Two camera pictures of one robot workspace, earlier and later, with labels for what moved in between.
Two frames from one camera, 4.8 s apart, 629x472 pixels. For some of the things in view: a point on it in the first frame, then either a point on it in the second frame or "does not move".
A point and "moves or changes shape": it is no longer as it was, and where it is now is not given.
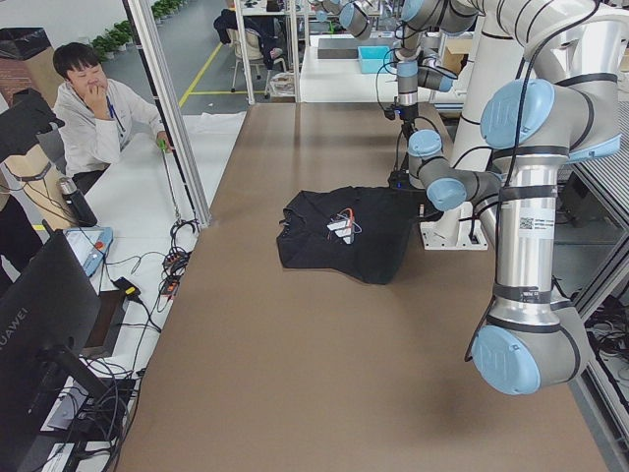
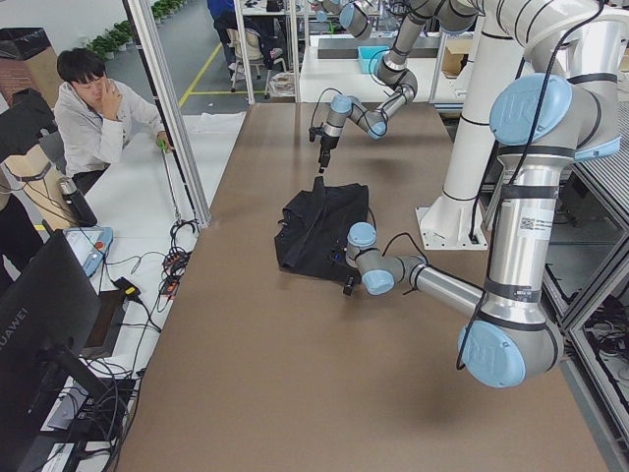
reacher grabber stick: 161,146 does not move
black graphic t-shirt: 361,232 moves or changes shape
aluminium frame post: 159,67 does not move
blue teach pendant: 90,245 does not move
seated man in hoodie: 96,116 does not move
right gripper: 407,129 to 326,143
